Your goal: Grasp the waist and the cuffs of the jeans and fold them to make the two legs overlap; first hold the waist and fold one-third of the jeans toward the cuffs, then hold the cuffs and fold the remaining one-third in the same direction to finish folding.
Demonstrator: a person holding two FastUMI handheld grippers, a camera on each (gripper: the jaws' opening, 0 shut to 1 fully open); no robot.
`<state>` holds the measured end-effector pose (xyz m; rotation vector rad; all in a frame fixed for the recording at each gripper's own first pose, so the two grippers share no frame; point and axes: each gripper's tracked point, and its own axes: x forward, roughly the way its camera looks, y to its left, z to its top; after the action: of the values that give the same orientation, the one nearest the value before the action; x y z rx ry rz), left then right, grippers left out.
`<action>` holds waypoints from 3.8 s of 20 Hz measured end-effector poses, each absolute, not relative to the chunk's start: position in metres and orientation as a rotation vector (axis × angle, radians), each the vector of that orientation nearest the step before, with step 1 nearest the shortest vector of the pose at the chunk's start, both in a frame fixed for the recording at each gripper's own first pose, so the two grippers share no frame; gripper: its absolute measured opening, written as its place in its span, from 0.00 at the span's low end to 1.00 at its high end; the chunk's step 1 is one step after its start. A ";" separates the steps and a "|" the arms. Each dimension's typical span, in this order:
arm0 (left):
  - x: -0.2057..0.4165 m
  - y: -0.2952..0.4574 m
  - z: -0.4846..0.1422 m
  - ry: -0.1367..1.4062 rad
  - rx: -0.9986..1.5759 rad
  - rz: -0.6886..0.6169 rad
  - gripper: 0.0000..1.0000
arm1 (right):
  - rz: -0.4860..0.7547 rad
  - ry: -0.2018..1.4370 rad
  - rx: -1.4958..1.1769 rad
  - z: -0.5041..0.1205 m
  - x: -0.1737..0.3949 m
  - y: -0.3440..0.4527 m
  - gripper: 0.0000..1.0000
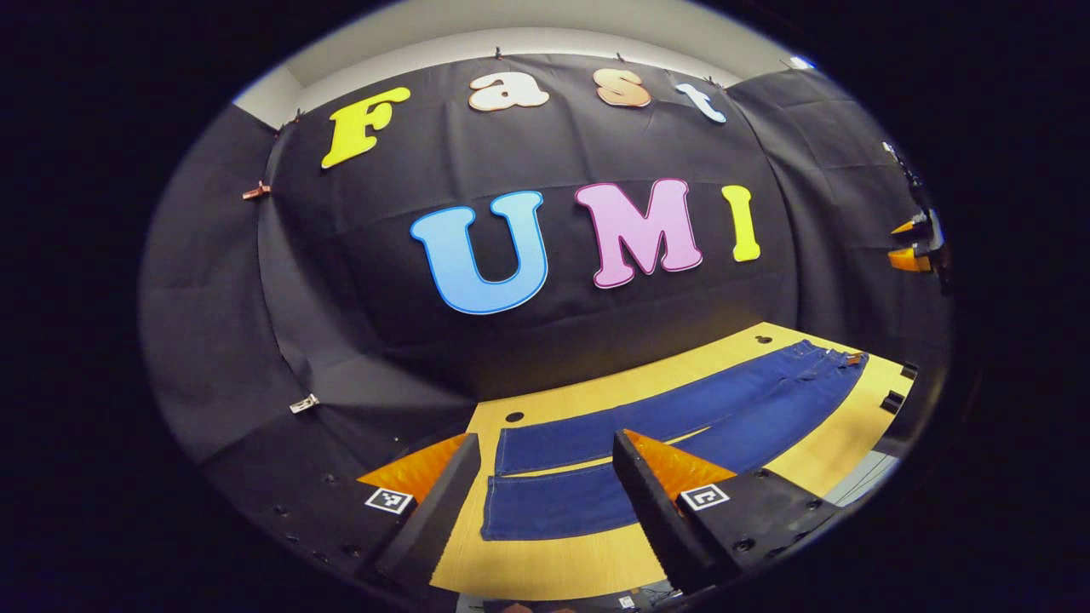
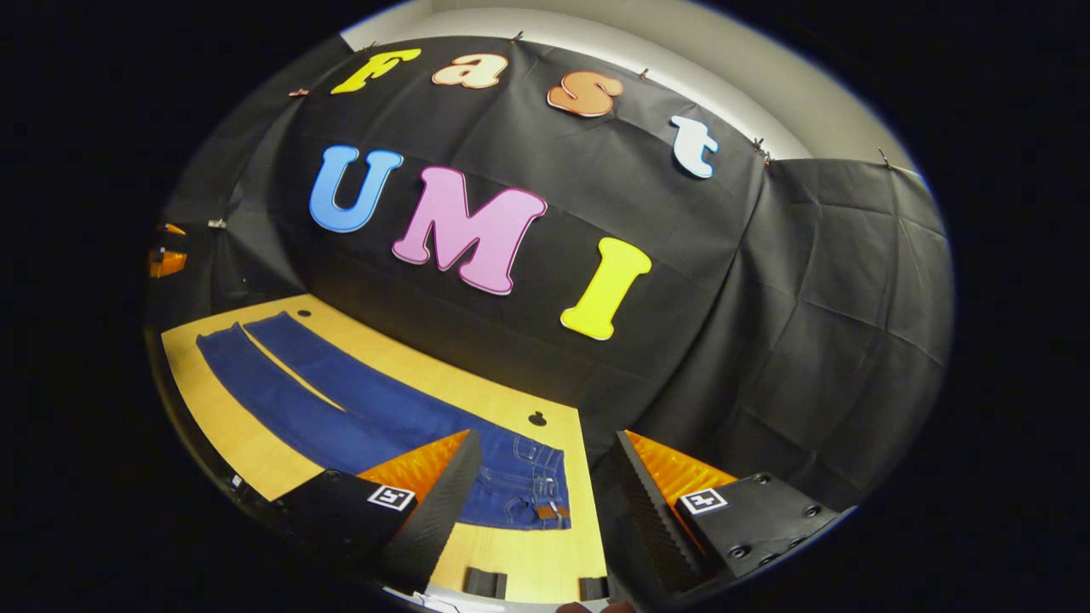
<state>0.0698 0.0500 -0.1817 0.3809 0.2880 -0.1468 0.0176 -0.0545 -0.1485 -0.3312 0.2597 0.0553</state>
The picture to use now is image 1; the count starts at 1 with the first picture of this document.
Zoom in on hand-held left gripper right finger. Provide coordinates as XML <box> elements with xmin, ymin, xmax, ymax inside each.
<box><xmin>611</xmin><ymin>428</ymin><xmax>844</xmax><ymax>594</ymax></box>

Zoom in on blue jeans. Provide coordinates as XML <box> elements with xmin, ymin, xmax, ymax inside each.
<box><xmin>479</xmin><ymin>339</ymin><xmax>869</xmax><ymax>542</ymax></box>

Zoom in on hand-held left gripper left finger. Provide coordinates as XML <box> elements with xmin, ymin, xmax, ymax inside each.
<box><xmin>255</xmin><ymin>433</ymin><xmax>482</xmax><ymax>593</ymax></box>

